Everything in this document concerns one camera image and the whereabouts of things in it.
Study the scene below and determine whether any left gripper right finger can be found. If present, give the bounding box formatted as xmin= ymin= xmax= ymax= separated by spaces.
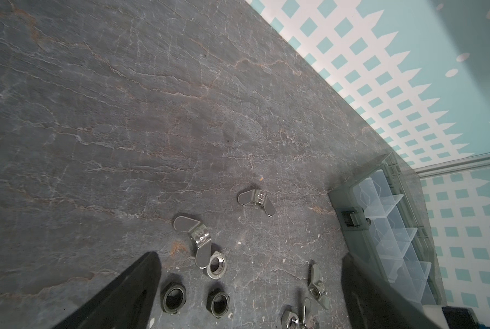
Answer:
xmin=341 ymin=252 xmax=438 ymax=328

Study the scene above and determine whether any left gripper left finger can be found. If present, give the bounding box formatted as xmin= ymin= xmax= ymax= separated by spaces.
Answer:
xmin=55 ymin=252 xmax=161 ymax=328

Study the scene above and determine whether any black hex nut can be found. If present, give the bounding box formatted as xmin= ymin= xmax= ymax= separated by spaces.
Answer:
xmin=161 ymin=282 xmax=187 ymax=314
xmin=207 ymin=288 xmax=230 ymax=319

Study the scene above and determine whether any silver wing nut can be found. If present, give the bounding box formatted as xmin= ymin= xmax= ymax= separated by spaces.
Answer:
xmin=237 ymin=189 xmax=276 ymax=217
xmin=300 ymin=297 xmax=320 ymax=329
xmin=308 ymin=263 xmax=331 ymax=310
xmin=173 ymin=216 xmax=211 ymax=269

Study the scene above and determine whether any clear compartment organizer box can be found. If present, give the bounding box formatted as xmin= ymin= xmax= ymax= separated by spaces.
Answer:
xmin=328 ymin=154 xmax=443 ymax=307

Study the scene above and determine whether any silver hex nut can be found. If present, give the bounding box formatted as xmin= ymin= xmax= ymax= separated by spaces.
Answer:
xmin=206 ymin=251 xmax=227 ymax=280
xmin=280 ymin=310 xmax=300 ymax=329

